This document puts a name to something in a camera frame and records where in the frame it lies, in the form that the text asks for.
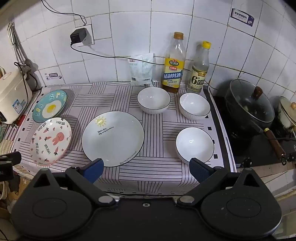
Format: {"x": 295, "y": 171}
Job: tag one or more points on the pink rabbit print plate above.
{"x": 53, "y": 139}

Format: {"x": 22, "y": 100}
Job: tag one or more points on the cream enamel pot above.
{"x": 288, "y": 113}

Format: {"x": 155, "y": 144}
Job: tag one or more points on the black power adapter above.
{"x": 78, "y": 36}

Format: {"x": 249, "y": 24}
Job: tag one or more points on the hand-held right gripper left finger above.
{"x": 95, "y": 169}

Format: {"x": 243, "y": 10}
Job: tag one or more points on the black induction cooktop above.
{"x": 254, "y": 151}

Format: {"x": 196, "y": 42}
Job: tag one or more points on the hanging metal utensil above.
{"x": 18, "y": 46}

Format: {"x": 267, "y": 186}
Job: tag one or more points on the white rice cooker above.
{"x": 12, "y": 92}

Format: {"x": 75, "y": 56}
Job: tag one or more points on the large wall sticker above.
{"x": 241, "y": 17}

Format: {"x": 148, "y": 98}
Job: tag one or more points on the blue fried egg plate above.
{"x": 50, "y": 107}

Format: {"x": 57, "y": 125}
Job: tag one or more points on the clear vinegar bottle yellow cap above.
{"x": 198, "y": 76}

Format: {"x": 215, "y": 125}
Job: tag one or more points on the white wall socket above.
{"x": 90, "y": 34}

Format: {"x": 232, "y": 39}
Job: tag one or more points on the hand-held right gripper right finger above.
{"x": 200, "y": 170}

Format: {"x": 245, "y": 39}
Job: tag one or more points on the white bowl with dark rim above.
{"x": 194, "y": 105}
{"x": 153, "y": 99}
{"x": 194, "y": 144}

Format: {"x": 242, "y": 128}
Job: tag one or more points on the striped tablecloth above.
{"x": 111, "y": 97}

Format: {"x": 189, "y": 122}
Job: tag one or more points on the yellow label cooking wine bottle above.
{"x": 173, "y": 71}

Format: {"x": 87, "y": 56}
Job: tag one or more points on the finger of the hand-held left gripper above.
{"x": 8, "y": 161}

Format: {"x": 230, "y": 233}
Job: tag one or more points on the small wall sticker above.
{"x": 53, "y": 76}

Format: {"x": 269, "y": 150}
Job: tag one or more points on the glass wok lid wooden knob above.
{"x": 245, "y": 99}

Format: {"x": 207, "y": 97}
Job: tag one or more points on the white plastic salt bag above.
{"x": 141, "y": 69}

